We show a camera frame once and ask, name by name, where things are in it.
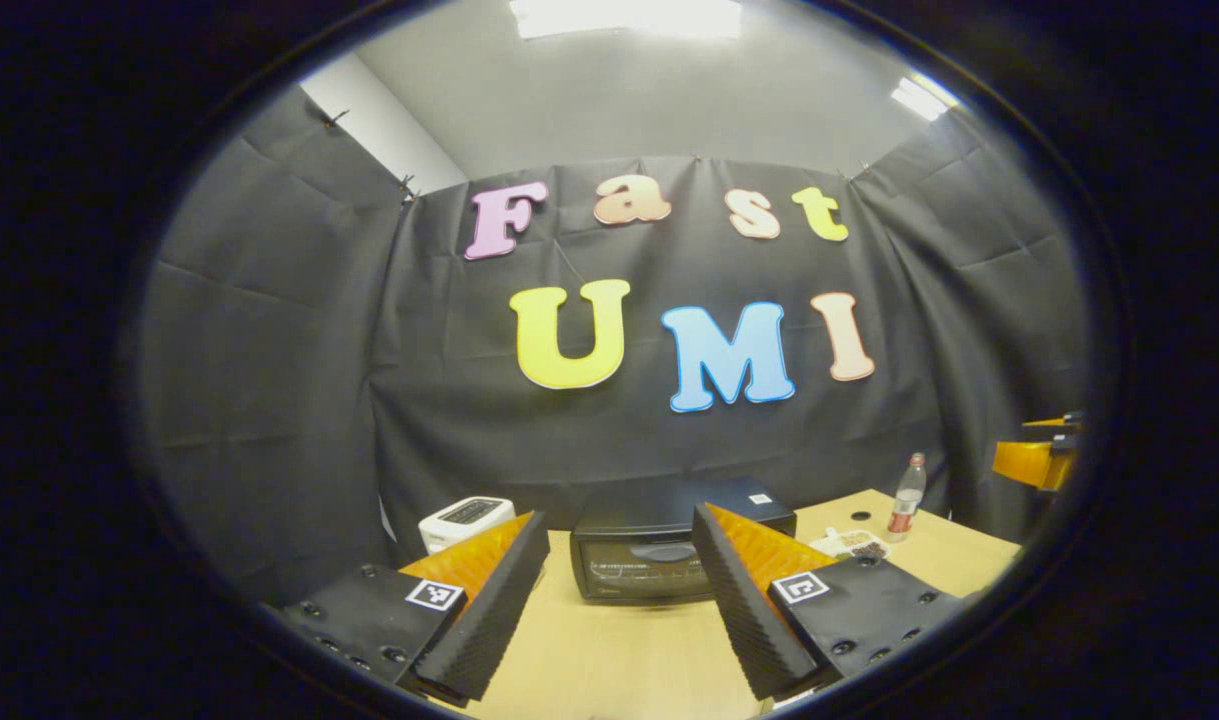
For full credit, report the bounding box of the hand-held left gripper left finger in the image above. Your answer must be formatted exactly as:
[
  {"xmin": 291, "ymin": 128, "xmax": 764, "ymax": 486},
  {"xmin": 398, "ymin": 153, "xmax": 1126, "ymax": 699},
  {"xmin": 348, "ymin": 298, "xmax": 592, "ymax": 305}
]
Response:
[{"xmin": 274, "ymin": 510, "xmax": 554, "ymax": 707}]

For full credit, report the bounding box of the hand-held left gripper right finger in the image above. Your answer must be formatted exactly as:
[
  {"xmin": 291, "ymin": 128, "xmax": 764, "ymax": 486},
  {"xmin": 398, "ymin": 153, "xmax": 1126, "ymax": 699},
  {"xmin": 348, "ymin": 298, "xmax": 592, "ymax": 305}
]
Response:
[{"xmin": 691, "ymin": 502, "xmax": 972, "ymax": 702}]

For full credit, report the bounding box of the black electric oven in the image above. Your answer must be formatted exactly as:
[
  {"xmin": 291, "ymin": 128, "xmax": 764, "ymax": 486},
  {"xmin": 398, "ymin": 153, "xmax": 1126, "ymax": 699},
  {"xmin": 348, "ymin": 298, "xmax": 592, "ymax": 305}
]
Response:
[{"xmin": 569, "ymin": 477, "xmax": 799, "ymax": 607}]

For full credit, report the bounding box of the white toaster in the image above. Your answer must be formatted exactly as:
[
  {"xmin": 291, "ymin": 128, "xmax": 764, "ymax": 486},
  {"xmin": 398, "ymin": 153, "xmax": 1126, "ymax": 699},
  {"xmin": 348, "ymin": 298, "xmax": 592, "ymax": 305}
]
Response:
[{"xmin": 417, "ymin": 496, "xmax": 517, "ymax": 555}]

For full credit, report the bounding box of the white divided dish of beans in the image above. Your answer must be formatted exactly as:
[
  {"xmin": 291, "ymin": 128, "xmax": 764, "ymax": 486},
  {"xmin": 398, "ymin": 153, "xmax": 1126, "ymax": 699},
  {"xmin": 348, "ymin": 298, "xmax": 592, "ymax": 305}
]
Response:
[{"xmin": 808, "ymin": 527, "xmax": 893, "ymax": 562}]

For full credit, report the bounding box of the clear red label water bottle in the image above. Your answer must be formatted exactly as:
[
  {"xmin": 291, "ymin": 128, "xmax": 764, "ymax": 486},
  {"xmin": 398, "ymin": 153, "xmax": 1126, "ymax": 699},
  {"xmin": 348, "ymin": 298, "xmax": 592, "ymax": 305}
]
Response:
[{"xmin": 887, "ymin": 453, "xmax": 929, "ymax": 544}]

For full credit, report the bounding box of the black backdrop cloth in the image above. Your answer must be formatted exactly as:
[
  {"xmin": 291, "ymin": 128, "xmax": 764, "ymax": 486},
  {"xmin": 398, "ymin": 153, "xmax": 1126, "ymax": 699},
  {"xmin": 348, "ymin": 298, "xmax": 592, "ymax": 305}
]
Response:
[{"xmin": 129, "ymin": 85, "xmax": 1090, "ymax": 606}]

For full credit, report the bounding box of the small ceiling light panel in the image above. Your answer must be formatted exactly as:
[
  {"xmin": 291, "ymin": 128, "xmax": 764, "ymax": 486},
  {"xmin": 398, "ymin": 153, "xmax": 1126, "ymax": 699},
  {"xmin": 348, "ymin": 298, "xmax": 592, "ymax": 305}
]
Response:
[{"xmin": 890, "ymin": 75, "xmax": 961, "ymax": 124}]

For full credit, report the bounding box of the large ceiling light panel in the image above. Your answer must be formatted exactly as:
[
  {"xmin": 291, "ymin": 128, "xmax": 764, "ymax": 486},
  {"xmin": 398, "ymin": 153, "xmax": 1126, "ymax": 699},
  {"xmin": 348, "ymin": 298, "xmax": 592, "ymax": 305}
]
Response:
[{"xmin": 509, "ymin": 0, "xmax": 744, "ymax": 42}]

